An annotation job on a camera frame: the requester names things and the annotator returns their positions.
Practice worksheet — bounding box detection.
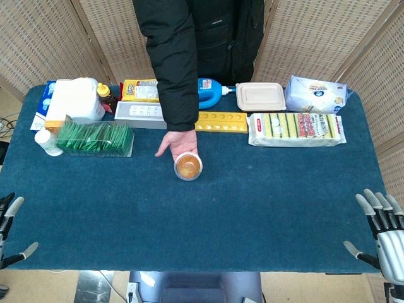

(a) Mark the yellow plastic tray with holes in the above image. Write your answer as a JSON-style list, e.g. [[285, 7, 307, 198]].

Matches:
[[194, 110, 249, 134]]

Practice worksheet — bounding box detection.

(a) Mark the white power strip box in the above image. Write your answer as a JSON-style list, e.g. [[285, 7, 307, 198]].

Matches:
[[114, 100, 167, 130]]

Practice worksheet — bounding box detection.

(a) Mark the white tissue pack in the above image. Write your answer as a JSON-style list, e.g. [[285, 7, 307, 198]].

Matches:
[[283, 74, 355, 115]]

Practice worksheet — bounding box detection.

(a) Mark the person's right arm black sleeve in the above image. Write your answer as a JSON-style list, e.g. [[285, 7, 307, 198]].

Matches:
[[132, 0, 200, 133]]

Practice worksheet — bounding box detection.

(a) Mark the robot left five-finger hand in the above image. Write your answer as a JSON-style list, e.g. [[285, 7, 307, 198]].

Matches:
[[0, 192, 39, 271]]

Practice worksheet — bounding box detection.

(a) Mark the clear box of green packets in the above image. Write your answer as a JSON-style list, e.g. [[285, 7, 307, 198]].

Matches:
[[56, 115, 135, 158]]

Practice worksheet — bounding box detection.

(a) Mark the blue and white carton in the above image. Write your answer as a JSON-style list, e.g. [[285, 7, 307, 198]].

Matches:
[[30, 80, 58, 132]]

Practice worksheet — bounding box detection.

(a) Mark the beige lunch box with lid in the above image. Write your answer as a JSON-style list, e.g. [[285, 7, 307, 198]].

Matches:
[[235, 82, 287, 112]]

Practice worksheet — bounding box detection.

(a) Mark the blue detergent bottle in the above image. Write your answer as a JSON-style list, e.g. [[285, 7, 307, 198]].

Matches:
[[197, 78, 237, 110]]

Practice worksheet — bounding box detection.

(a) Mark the small orange box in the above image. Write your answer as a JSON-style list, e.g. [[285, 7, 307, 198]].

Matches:
[[44, 119, 69, 133]]

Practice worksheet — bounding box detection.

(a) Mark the blue carpeted table surface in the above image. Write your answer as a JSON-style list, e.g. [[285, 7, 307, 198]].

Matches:
[[0, 84, 389, 274]]

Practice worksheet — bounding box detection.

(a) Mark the large white jug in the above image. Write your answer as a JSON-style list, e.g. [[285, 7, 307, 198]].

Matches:
[[45, 77, 107, 123]]

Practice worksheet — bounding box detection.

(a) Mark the yellow snack bag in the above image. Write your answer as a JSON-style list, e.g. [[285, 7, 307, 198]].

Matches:
[[121, 78, 160, 103]]

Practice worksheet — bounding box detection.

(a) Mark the pack of yellow sponges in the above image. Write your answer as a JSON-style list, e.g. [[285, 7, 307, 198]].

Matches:
[[247, 112, 347, 148]]

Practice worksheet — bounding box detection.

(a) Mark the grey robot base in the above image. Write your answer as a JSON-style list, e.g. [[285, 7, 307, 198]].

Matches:
[[127, 271, 264, 303]]

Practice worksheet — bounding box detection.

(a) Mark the person's black jacket torso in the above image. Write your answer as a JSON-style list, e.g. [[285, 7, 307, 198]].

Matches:
[[189, 0, 266, 86]]

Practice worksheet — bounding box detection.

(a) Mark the clear cup with orange content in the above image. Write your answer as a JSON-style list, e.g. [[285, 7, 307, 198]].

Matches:
[[174, 151, 203, 182]]

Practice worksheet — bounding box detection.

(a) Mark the robot right five-finger hand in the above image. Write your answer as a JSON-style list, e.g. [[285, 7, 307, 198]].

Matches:
[[343, 188, 404, 287]]

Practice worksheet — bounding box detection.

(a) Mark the person's right hand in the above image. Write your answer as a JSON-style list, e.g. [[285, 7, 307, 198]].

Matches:
[[155, 129, 199, 165]]

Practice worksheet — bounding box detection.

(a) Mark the honey bottle with yellow cap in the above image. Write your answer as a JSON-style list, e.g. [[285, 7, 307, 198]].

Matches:
[[96, 82, 117, 113]]

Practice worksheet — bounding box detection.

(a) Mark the white pill bottle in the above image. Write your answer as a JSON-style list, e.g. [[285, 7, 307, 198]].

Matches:
[[33, 128, 64, 157]]

